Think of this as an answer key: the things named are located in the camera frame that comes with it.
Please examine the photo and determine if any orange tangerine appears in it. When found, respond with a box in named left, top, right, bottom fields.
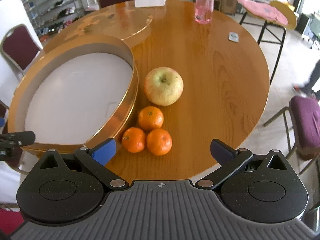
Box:
left=121, top=127, right=146, bottom=153
left=138, top=106, right=164, bottom=132
left=146, top=128, right=172, bottom=156

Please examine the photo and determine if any yellow-red apple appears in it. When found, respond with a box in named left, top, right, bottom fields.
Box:
left=144, top=67, right=184, bottom=106

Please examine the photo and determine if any round golden box lid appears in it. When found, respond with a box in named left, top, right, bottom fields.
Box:
left=43, top=1, right=153, bottom=53

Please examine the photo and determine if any round golden box base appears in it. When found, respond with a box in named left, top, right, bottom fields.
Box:
left=8, top=35, right=139, bottom=155

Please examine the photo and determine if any red cloth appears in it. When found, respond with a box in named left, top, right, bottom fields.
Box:
left=0, top=209, right=24, bottom=235

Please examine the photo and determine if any purple cushioned chair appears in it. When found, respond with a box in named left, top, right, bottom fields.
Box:
left=263, top=95, right=319, bottom=175

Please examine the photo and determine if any person walking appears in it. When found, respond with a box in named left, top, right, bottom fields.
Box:
left=292, top=60, right=320, bottom=101

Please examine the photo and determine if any small grey card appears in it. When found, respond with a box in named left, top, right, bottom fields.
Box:
left=228, top=32, right=239, bottom=43

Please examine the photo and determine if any metal shoe rack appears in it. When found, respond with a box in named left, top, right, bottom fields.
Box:
left=21, top=0, right=84, bottom=41

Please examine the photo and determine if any pink cloth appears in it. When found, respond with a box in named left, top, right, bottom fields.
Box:
left=238, top=0, right=288, bottom=25

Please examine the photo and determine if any pink water bottle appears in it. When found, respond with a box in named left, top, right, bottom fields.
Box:
left=194, top=0, right=214, bottom=24

